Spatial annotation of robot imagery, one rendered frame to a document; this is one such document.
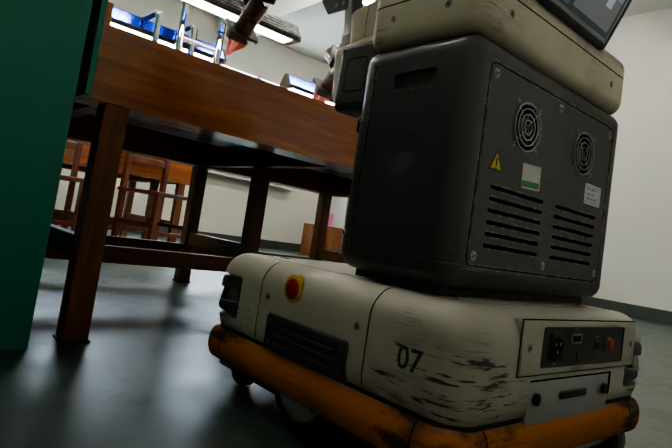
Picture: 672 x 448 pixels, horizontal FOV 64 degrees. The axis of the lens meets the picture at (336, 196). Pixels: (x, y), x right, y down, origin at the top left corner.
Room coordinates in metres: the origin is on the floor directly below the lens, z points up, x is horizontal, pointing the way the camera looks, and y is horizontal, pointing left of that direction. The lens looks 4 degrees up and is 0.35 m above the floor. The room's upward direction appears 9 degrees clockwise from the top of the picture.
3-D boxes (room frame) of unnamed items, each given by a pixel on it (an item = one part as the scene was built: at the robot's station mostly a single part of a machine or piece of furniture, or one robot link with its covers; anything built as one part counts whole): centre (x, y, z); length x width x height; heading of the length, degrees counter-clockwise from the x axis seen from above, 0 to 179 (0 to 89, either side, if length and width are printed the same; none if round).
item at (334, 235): (7.84, 0.11, 0.32); 0.42 x 0.42 x 0.63; 40
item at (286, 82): (2.87, 0.11, 1.08); 0.62 x 0.08 x 0.07; 131
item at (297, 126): (1.89, -0.03, 0.67); 1.81 x 0.12 x 0.19; 131
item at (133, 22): (2.24, 0.84, 1.08); 0.62 x 0.08 x 0.07; 131
